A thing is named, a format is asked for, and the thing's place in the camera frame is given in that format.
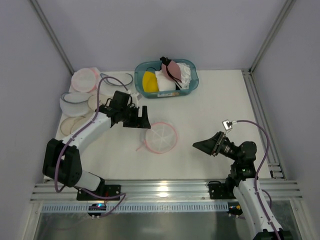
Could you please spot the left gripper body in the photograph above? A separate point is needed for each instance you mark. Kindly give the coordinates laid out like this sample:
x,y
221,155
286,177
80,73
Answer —
x,y
136,117

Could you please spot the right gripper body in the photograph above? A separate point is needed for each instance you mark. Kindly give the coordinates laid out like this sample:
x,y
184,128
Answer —
x,y
217,144

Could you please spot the pink-trimmed mesh laundry bag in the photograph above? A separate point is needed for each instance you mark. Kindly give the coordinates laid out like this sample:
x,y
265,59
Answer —
x,y
161,138

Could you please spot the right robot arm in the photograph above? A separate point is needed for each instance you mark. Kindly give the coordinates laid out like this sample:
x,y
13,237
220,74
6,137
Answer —
x,y
242,184

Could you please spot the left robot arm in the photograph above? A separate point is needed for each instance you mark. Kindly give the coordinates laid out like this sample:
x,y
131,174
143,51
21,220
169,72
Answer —
x,y
62,161

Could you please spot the yellow bra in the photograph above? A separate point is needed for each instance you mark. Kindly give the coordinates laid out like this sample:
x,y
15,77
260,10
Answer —
x,y
149,82

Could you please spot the grey-trimmed open laundry bag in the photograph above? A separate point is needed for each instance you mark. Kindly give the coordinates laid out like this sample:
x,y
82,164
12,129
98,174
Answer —
x,y
116,81

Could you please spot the beige laundry bag upper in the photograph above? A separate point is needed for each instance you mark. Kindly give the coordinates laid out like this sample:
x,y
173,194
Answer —
x,y
95,103

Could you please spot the beige laundry bag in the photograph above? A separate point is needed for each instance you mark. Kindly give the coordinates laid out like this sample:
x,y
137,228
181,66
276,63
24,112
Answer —
x,y
95,103
72,124

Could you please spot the pink and black bra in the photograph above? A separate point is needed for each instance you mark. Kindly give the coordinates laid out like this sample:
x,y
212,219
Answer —
x,y
170,69

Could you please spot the pink-trimmed laundry bag stack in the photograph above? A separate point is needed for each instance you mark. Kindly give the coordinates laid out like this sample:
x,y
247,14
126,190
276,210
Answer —
x,y
85,80

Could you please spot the grey-trimmed folded laundry bag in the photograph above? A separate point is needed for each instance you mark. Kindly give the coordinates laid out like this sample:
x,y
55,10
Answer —
x,y
74,104

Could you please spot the white lace bra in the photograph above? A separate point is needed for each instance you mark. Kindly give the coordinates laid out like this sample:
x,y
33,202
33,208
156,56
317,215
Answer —
x,y
185,73

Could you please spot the beige laundry bag lower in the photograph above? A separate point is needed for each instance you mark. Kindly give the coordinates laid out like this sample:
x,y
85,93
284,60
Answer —
x,y
72,124

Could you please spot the teal plastic basket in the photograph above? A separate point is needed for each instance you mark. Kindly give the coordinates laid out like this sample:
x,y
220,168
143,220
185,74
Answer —
x,y
153,66

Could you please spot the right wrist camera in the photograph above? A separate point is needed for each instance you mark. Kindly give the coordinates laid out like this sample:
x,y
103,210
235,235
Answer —
x,y
228,125

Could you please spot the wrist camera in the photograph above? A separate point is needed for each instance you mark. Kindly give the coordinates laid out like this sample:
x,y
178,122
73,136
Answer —
x,y
228,125
135,95

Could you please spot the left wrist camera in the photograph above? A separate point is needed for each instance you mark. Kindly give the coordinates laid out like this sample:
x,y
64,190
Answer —
x,y
135,95

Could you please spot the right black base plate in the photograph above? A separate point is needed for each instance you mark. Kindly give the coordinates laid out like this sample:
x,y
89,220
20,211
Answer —
x,y
219,191

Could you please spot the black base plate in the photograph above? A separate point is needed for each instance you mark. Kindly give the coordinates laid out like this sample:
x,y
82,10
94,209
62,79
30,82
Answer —
x,y
106,192
219,191

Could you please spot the right aluminium side rail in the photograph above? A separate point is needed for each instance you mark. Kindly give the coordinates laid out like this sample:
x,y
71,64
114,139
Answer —
x,y
273,157

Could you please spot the slotted cable duct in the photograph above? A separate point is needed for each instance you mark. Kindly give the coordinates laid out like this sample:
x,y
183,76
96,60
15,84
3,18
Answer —
x,y
135,207

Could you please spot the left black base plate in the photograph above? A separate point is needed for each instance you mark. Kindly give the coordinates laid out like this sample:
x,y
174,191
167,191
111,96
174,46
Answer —
x,y
106,192

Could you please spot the aluminium front rail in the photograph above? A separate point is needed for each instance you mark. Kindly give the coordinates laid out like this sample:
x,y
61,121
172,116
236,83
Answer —
x,y
164,191

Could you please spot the right aluminium corner post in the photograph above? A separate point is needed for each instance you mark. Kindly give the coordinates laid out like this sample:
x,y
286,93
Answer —
x,y
272,33

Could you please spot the aluminium corner post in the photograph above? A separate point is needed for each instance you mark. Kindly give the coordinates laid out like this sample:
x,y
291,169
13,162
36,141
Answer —
x,y
35,5
272,33

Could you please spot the left aluminium corner post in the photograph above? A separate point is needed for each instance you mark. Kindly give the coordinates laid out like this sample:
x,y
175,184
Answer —
x,y
35,5

